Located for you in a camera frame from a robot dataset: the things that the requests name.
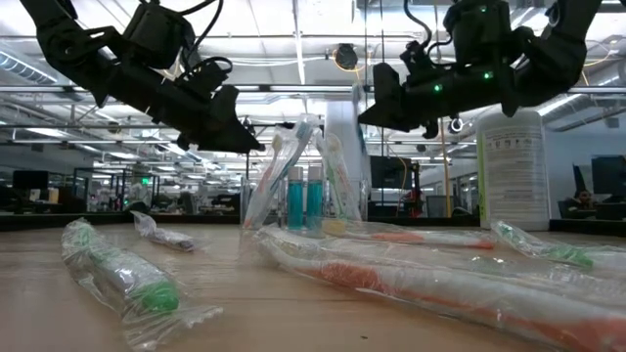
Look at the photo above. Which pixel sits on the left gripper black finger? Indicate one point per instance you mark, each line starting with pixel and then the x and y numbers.
pixel 230 134

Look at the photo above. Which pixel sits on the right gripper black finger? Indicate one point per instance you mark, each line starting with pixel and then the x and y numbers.
pixel 389 105

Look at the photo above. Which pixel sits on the small teal mouthwash bottle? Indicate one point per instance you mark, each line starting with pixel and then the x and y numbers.
pixel 314 200
pixel 295 200

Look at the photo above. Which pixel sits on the purple toothbrush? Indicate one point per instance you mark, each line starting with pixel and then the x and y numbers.
pixel 168 239

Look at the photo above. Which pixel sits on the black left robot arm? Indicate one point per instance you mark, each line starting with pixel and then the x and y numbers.
pixel 63 44

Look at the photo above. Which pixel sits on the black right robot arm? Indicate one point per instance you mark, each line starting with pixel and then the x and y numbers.
pixel 557 54

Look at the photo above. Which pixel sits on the red black machine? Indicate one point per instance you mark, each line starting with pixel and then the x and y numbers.
pixel 391 176

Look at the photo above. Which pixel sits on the white wipes canister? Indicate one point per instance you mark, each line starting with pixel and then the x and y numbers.
pixel 513 171

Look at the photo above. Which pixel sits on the clear plastic organizer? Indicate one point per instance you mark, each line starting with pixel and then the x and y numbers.
pixel 364 205

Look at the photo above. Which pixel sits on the dark computer monitor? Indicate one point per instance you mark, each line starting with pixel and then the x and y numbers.
pixel 609 178
pixel 30 179

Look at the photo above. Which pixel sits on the person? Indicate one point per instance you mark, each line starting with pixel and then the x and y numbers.
pixel 582 200

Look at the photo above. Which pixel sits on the black desk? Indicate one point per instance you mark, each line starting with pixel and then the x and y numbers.
pixel 606 211

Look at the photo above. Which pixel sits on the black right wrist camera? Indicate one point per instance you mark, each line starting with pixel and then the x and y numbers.
pixel 415 63

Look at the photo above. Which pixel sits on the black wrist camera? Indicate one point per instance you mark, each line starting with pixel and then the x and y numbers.
pixel 415 63
pixel 205 78

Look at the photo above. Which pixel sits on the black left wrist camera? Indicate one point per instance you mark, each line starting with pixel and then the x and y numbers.
pixel 205 78

